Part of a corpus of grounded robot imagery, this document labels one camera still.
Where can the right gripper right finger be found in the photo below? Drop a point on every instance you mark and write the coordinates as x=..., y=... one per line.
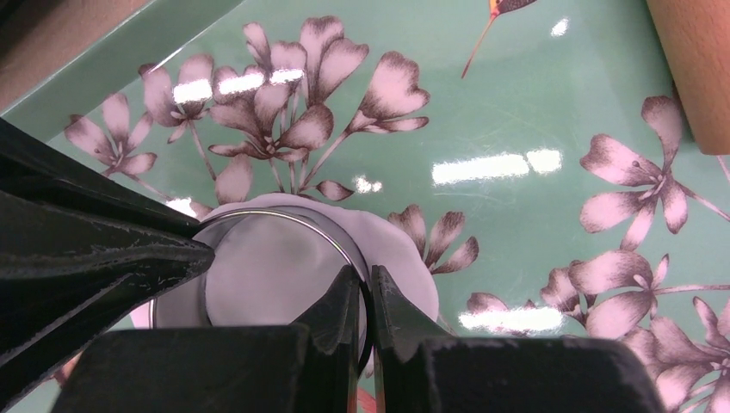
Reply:
x=420, y=367

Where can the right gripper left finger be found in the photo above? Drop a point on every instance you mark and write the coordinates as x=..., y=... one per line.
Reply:
x=310, y=365

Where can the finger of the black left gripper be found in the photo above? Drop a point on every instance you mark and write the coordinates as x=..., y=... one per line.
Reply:
x=78, y=253

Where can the green floral tray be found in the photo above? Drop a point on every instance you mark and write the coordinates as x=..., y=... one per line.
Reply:
x=535, y=152

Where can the wooden dough roller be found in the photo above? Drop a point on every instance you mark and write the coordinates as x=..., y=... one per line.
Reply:
x=694, y=35

